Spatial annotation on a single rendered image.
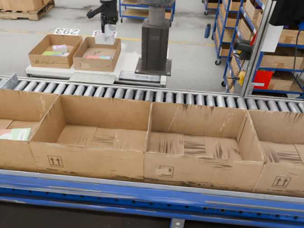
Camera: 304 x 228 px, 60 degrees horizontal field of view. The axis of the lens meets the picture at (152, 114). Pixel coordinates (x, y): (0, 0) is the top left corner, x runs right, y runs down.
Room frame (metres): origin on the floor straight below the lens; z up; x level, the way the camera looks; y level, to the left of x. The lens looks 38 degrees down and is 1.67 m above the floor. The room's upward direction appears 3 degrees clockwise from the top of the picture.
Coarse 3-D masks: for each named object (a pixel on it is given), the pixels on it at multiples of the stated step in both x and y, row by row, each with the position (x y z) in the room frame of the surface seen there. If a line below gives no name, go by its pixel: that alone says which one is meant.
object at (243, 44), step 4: (236, 40) 1.50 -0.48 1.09; (240, 40) 1.49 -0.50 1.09; (244, 40) 1.50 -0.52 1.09; (232, 44) 1.51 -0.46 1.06; (236, 44) 1.46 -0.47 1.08; (240, 44) 1.46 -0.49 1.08; (244, 44) 1.46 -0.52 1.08; (248, 44) 1.46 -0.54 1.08; (252, 44) 1.46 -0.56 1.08; (236, 48) 1.46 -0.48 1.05; (240, 48) 1.46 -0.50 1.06; (244, 48) 1.46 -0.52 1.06; (248, 48) 1.46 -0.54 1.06; (240, 52) 1.48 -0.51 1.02; (244, 52) 1.47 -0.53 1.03; (248, 52) 1.47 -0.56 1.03; (240, 56) 1.47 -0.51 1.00; (244, 56) 1.47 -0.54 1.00
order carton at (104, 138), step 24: (72, 96) 0.90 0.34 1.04; (48, 120) 0.77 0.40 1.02; (72, 120) 0.90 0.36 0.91; (96, 120) 0.90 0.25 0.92; (120, 120) 0.89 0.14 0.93; (144, 120) 0.89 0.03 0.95; (48, 144) 0.61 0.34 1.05; (72, 144) 0.77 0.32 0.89; (96, 144) 0.79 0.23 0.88; (120, 144) 0.79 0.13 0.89; (144, 144) 0.63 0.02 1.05; (48, 168) 0.62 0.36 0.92; (72, 168) 0.61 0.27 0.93; (96, 168) 0.61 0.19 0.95; (120, 168) 0.60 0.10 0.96
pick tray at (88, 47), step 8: (88, 40) 2.03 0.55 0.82; (120, 40) 2.00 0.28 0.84; (80, 48) 1.84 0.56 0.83; (88, 48) 2.01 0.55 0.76; (96, 48) 2.01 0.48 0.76; (104, 48) 2.02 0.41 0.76; (112, 48) 2.03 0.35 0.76; (120, 48) 1.99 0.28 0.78; (80, 56) 1.81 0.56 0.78; (112, 56) 1.89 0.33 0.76; (80, 64) 1.65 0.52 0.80; (88, 64) 1.65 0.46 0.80; (96, 64) 1.65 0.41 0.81; (104, 64) 1.65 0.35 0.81; (112, 64) 1.65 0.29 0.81
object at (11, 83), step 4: (12, 76) 1.43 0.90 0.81; (16, 76) 1.47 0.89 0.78; (8, 80) 1.38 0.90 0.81; (12, 80) 1.42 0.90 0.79; (16, 80) 1.46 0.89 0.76; (4, 84) 1.33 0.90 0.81; (8, 84) 1.37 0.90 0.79; (12, 84) 1.41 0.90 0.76; (16, 84) 1.44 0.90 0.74; (0, 88) 1.29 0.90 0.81; (4, 88) 1.32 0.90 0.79; (8, 88) 1.36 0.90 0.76; (12, 88) 1.39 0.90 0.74
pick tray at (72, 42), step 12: (48, 36) 2.04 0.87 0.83; (60, 36) 2.04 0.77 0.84; (72, 36) 2.04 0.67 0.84; (36, 48) 1.80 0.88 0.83; (48, 48) 1.97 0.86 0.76; (72, 48) 1.99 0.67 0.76; (36, 60) 1.67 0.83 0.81; (48, 60) 1.66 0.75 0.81; (60, 60) 1.66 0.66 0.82; (72, 60) 1.74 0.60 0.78
